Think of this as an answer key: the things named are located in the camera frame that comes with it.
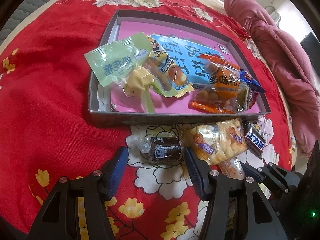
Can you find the orange peanut snack packet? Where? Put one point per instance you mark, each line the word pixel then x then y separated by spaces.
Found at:
pixel 220 85

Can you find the clear rice cracker packet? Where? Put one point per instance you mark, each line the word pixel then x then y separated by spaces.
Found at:
pixel 220 140
pixel 232 168

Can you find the grey quilted mattress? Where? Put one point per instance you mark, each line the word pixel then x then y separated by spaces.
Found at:
pixel 27 7

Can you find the pink printed book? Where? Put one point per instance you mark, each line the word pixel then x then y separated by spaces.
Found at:
pixel 175 102

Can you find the yellow bread snack packet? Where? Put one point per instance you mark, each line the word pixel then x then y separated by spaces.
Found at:
pixel 175 75

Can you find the light green cake packet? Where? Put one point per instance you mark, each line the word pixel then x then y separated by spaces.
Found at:
pixel 112 60

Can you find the red floral blanket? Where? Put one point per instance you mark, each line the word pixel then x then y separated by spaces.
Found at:
pixel 50 92

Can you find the red snack packet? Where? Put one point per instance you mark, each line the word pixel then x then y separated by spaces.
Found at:
pixel 253 98

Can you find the pink quilted duvet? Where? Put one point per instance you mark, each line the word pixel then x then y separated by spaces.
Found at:
pixel 282 62

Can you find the dark brown candy bar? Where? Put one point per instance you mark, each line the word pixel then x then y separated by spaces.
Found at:
pixel 255 140

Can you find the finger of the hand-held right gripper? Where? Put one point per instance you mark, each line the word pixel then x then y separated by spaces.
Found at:
pixel 252 170

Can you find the shallow grey cardboard box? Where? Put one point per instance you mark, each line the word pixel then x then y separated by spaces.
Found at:
pixel 110 117

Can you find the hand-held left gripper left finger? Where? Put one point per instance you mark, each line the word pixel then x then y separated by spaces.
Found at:
pixel 116 173

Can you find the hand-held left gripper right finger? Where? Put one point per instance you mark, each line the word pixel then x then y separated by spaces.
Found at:
pixel 197 175

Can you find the dark roll cake packet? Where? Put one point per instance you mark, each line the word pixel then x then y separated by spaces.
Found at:
pixel 163 148

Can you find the black wall screen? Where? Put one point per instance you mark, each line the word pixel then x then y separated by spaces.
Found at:
pixel 312 50

